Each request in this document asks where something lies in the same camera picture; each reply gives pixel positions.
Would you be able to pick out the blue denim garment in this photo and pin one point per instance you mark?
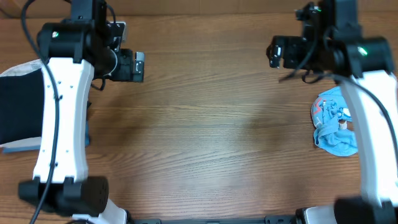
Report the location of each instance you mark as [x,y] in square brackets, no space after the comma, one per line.
[18,149]

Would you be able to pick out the light blue shirt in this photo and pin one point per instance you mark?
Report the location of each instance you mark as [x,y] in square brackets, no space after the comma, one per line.
[330,116]

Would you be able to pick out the beige folded garment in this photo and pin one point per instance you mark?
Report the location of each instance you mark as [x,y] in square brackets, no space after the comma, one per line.
[22,69]

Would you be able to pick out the black shirt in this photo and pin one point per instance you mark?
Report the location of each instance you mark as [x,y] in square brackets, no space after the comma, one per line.
[25,87]

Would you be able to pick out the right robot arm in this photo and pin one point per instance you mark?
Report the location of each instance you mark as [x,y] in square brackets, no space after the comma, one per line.
[332,45]

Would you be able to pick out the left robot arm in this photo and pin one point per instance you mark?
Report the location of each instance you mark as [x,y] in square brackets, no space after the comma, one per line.
[74,52]

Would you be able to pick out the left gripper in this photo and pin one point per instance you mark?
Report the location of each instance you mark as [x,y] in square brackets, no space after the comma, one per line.
[125,73]

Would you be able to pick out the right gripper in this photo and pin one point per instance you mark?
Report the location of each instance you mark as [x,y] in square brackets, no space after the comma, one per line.
[291,46]

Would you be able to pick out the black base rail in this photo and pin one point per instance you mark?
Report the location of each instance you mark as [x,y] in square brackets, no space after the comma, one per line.
[270,219]

